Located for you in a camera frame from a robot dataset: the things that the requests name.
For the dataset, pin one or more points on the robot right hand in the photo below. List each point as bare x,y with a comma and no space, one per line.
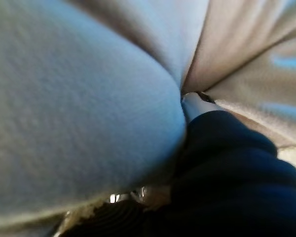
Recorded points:
224,185

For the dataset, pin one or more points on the white fringed blanket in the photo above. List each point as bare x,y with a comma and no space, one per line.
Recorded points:
76,98

